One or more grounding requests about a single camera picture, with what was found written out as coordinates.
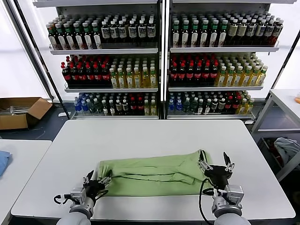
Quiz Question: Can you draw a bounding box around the brown cardboard box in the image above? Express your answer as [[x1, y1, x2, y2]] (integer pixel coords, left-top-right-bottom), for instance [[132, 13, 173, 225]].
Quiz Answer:
[[0, 97, 53, 130]]

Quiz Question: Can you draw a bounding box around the grey metal parts bundle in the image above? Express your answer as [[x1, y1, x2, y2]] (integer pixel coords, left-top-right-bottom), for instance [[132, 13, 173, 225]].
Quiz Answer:
[[0, 105, 32, 116]]

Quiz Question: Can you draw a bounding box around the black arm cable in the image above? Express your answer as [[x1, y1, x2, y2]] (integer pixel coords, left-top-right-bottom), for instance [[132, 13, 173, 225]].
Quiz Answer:
[[53, 193, 74, 205], [198, 178, 220, 225]]

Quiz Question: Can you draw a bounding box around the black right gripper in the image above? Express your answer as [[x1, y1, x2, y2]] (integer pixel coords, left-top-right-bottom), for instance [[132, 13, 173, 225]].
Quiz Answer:
[[198, 150, 235, 188]]

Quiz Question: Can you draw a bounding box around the grey-blue crumpled cloth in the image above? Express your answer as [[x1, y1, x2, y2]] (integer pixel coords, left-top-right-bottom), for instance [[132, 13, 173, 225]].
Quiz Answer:
[[273, 137, 300, 166]]

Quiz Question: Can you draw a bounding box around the blue folded cloth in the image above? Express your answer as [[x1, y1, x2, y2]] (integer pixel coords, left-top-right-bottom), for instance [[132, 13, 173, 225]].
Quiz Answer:
[[0, 150, 13, 177]]

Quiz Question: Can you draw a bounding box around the dark storage crate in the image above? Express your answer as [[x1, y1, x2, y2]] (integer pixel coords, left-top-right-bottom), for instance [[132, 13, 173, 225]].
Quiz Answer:
[[260, 136, 300, 175]]

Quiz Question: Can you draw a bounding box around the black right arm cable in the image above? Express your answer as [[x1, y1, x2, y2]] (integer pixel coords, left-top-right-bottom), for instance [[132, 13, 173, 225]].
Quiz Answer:
[[198, 178, 220, 225]]

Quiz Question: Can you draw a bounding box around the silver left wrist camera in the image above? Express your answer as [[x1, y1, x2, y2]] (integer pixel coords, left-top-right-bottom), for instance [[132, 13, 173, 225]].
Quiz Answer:
[[69, 187, 88, 205]]

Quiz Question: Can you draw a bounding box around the silver frame pole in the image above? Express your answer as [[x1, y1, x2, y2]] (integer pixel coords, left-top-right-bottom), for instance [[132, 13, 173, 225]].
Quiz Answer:
[[4, 0, 57, 103]]

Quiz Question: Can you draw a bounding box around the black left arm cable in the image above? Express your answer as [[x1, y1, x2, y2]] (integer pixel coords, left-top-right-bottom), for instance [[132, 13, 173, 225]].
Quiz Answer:
[[53, 193, 74, 205]]

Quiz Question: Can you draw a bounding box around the grey frame side table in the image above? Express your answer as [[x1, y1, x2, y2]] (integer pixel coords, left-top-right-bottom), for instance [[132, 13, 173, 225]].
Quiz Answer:
[[250, 88, 300, 182]]

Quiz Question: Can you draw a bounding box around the red cap cola bottle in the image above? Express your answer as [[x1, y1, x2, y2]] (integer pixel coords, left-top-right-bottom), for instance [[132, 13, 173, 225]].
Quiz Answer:
[[178, 62, 188, 86], [210, 60, 219, 86], [232, 95, 240, 113], [170, 62, 179, 86], [129, 97, 137, 116], [202, 61, 211, 86], [225, 96, 233, 113], [77, 64, 87, 87], [93, 63, 103, 87], [136, 97, 144, 116], [85, 64, 95, 87], [69, 63, 79, 87], [194, 62, 203, 86], [101, 63, 111, 87], [60, 61, 72, 87], [186, 62, 195, 86]]

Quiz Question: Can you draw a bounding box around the black slanted frame pole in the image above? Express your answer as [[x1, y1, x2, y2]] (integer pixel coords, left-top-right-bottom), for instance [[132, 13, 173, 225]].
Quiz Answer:
[[13, 0, 72, 120], [255, 30, 300, 120]]

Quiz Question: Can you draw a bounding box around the dark bottle beige label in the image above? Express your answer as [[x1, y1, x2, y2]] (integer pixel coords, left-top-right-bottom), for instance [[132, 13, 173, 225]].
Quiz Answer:
[[227, 19, 239, 46], [237, 19, 248, 46]]

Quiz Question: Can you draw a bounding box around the yellow juice bottle green label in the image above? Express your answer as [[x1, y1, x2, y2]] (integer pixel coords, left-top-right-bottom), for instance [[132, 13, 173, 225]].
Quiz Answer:
[[143, 99, 151, 116], [215, 66, 227, 87], [241, 66, 253, 87], [142, 67, 150, 89], [224, 66, 236, 87], [257, 65, 268, 86], [232, 66, 244, 87], [238, 98, 248, 115], [246, 98, 255, 115], [126, 67, 135, 89], [149, 66, 158, 89], [110, 67, 119, 89], [150, 99, 158, 116], [118, 67, 127, 89], [249, 65, 261, 87], [134, 67, 143, 89]]

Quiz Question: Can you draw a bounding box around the dark tea bottle green cap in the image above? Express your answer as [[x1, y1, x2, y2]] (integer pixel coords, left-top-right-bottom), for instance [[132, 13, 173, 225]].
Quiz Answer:
[[180, 20, 190, 47], [190, 20, 200, 47], [55, 22, 68, 50], [200, 20, 210, 47], [172, 20, 181, 47], [82, 22, 94, 49], [209, 20, 219, 47], [73, 22, 85, 50], [218, 20, 229, 47], [91, 22, 103, 49], [65, 22, 76, 50], [47, 22, 59, 50]]

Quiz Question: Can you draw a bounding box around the green polo shirt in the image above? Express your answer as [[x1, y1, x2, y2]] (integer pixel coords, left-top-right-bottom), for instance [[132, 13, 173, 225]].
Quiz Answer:
[[97, 149, 214, 196]]

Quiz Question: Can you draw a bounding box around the dark bottle white blue label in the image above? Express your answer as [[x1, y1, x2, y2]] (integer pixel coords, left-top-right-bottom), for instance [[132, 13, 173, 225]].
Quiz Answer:
[[128, 20, 138, 47], [271, 17, 284, 46], [255, 19, 266, 46], [109, 20, 119, 47], [101, 20, 111, 47], [246, 19, 257, 46], [137, 19, 148, 47], [263, 19, 275, 46], [118, 20, 128, 47], [146, 19, 157, 47]]

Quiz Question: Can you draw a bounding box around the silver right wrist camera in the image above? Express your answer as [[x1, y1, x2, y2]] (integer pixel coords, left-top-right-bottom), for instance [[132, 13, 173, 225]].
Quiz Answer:
[[224, 184, 244, 207]]

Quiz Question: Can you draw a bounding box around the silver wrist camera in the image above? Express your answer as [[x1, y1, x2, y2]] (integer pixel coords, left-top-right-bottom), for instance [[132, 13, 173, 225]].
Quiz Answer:
[[224, 184, 244, 207], [69, 187, 88, 205]]

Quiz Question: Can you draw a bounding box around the red crumpled cloth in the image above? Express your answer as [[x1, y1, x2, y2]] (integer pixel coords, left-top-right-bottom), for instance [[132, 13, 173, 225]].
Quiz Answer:
[[269, 140, 282, 165]]

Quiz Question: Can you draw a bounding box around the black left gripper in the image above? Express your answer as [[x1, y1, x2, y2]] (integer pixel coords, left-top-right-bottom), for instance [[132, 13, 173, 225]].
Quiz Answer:
[[83, 170, 113, 201]]

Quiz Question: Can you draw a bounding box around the grey metal shelf unit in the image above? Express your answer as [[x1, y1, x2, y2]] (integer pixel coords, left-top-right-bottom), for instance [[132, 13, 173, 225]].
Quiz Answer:
[[164, 0, 281, 123], [32, 0, 163, 120]]

